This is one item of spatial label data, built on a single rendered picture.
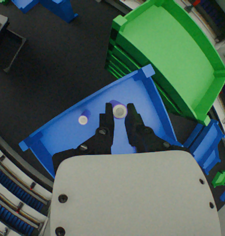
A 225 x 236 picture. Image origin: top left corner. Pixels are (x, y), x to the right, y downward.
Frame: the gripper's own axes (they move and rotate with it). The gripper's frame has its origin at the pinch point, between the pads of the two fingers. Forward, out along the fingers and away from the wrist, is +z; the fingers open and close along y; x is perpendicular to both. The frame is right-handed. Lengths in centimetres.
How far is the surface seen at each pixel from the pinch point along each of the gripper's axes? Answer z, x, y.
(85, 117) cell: 7.3, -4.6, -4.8
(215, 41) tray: 30, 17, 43
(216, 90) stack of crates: 12.5, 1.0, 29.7
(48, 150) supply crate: 8.7, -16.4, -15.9
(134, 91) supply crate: 15.1, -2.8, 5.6
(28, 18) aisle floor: 75, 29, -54
